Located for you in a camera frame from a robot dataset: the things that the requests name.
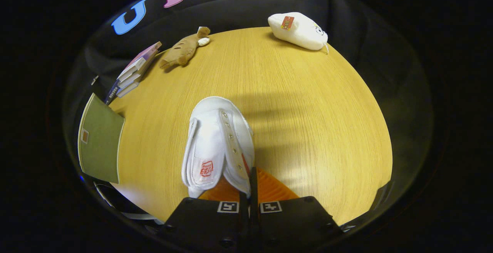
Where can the green fabric storage box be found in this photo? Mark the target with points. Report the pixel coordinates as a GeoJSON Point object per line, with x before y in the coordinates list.
{"type": "Point", "coordinates": [102, 141]}

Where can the pink cover book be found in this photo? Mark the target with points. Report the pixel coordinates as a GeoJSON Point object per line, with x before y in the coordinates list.
{"type": "Point", "coordinates": [140, 58]}

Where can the dark blue cover book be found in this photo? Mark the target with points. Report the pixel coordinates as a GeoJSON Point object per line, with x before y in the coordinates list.
{"type": "Point", "coordinates": [111, 93]}

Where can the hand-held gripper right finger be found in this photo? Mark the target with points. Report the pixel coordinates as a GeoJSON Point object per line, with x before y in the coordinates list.
{"type": "Point", "coordinates": [253, 185]}

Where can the silver clip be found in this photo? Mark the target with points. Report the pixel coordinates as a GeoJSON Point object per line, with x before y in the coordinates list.
{"type": "Point", "coordinates": [94, 80]}

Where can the book with white pages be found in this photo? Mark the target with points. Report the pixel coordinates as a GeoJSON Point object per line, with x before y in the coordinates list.
{"type": "Point", "coordinates": [133, 77]}
{"type": "Point", "coordinates": [127, 89]}

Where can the brown plush toy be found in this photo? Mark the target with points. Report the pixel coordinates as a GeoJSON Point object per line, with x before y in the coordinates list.
{"type": "Point", "coordinates": [183, 49]}

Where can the white striped canvas shoe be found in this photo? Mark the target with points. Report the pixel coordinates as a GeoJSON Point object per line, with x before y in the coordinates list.
{"type": "Point", "coordinates": [210, 137]}

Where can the white plush toy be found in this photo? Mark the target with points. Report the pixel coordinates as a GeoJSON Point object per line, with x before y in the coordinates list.
{"type": "Point", "coordinates": [302, 33]}

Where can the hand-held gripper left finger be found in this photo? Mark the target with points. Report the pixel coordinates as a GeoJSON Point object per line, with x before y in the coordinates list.
{"type": "Point", "coordinates": [243, 201]}

